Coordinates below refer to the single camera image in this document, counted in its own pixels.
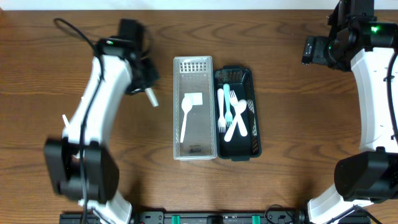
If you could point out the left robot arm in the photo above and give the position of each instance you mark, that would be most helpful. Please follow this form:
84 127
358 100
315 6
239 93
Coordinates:
80 165

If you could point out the black plastic perforated basket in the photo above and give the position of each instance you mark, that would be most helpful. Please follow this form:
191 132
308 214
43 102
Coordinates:
240 148

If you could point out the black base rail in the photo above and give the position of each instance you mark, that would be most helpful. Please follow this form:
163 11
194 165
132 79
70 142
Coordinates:
271 216

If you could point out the clear plastic perforated basket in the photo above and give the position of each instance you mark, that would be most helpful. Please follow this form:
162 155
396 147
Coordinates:
193 77

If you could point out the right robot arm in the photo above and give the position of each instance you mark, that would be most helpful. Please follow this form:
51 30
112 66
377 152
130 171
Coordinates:
369 177

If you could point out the pale green plastic fork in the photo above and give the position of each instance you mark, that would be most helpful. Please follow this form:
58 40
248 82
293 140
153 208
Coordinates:
228 115

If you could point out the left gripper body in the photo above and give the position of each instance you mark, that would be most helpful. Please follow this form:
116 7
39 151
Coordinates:
147 74

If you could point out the white fork diagonal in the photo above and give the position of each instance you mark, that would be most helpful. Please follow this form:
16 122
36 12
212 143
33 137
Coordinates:
234 101

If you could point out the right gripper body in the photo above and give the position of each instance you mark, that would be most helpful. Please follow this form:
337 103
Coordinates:
326 51

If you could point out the white spoon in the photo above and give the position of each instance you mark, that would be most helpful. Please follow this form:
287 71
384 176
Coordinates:
152 97
239 108
186 107
66 121

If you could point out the white fork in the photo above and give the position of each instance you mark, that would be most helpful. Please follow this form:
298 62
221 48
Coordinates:
221 119

